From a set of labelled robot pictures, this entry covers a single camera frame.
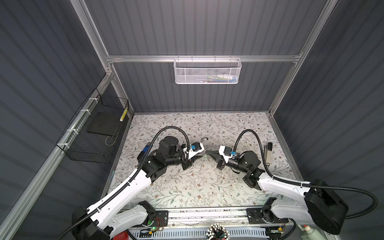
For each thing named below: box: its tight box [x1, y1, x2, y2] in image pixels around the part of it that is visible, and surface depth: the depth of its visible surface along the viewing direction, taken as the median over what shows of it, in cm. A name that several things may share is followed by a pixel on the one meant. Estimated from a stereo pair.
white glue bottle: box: [300, 224, 327, 240], surface depth 65 cm
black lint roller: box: [266, 142, 273, 165], surface depth 96 cm
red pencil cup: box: [113, 230, 129, 240], surface depth 70 cm
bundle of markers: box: [206, 222, 230, 240], surface depth 57 cm
